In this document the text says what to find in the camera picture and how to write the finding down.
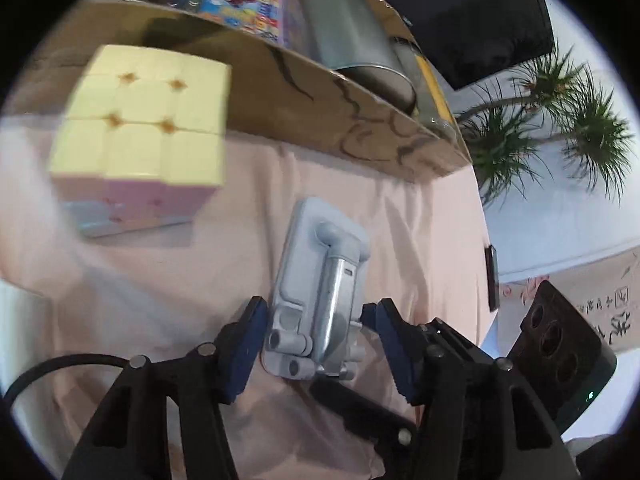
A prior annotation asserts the black cable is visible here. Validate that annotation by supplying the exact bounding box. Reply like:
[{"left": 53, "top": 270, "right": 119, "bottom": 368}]
[{"left": 0, "top": 354, "right": 137, "bottom": 413}]

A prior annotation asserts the grey folding phone stand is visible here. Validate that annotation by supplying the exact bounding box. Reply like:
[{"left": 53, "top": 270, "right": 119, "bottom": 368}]
[{"left": 260, "top": 197, "right": 372, "bottom": 382}]

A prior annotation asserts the yellow label plastic bottle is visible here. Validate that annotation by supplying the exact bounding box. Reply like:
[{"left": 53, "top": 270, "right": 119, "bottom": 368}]
[{"left": 389, "top": 36, "right": 459, "bottom": 137}]

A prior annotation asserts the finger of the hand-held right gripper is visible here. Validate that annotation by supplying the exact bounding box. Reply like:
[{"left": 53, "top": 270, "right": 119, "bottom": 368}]
[{"left": 309, "top": 378, "right": 420, "bottom": 449}]

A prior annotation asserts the pastel puzzle cube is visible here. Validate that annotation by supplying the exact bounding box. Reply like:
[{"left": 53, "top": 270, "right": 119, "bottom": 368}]
[{"left": 48, "top": 44, "right": 233, "bottom": 239}]

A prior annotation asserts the large cardboard box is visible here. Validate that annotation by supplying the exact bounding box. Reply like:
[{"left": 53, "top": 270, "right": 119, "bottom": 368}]
[{"left": 35, "top": 0, "right": 470, "bottom": 184}]

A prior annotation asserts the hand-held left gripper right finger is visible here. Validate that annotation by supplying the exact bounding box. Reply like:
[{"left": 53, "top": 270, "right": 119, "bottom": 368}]
[{"left": 360, "top": 298, "right": 581, "bottom": 480}]

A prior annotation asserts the black flat device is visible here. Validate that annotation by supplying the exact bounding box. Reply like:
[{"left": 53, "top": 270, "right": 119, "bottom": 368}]
[{"left": 484, "top": 244, "right": 501, "bottom": 312}]

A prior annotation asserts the black flat screen television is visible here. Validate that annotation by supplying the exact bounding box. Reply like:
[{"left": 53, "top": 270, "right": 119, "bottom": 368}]
[{"left": 340, "top": 0, "right": 556, "bottom": 92}]

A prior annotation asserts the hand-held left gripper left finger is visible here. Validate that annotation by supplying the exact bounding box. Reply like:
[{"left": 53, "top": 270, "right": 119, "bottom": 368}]
[{"left": 62, "top": 296, "right": 269, "bottom": 480}]

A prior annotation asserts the calligraphy wall poster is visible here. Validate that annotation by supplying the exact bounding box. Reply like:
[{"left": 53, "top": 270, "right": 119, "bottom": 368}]
[{"left": 500, "top": 249, "right": 640, "bottom": 361}]

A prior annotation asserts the silver metal tin can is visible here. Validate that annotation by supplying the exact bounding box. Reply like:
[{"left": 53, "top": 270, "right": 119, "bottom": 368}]
[{"left": 286, "top": 0, "right": 419, "bottom": 114}]

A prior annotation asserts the green palm plant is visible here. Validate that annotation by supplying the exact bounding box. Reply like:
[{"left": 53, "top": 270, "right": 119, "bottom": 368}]
[{"left": 454, "top": 44, "right": 637, "bottom": 207}]

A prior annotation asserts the colourful printed box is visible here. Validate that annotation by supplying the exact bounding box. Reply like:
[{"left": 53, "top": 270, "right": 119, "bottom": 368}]
[{"left": 199, "top": 0, "right": 292, "bottom": 47}]

